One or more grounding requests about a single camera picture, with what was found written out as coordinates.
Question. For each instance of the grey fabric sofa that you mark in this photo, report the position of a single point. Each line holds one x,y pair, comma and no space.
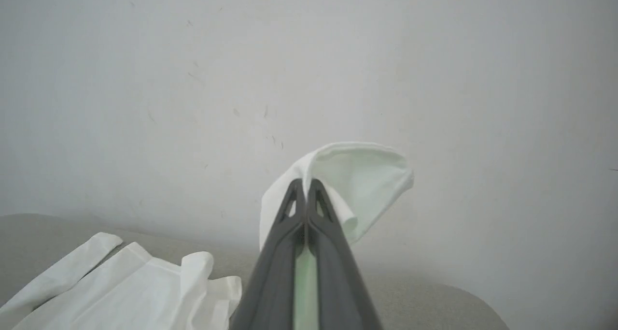
425,310

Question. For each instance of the white garment with grey stitching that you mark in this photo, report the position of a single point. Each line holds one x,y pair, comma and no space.
362,185

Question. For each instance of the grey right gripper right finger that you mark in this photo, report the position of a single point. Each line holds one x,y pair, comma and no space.
340,281

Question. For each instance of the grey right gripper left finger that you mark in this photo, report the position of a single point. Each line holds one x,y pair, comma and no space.
270,281

